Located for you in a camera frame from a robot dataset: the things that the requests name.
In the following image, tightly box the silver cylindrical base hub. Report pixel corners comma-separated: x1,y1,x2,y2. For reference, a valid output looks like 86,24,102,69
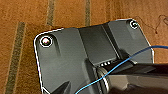
91,66,113,94

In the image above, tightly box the silver base screw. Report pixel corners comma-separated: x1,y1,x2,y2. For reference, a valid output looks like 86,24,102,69
128,18,140,30
39,34,53,48

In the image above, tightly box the thin blue cable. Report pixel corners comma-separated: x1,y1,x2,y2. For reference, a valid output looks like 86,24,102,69
74,46,168,94

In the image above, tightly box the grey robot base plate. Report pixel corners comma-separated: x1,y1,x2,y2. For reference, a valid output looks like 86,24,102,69
33,17,155,94

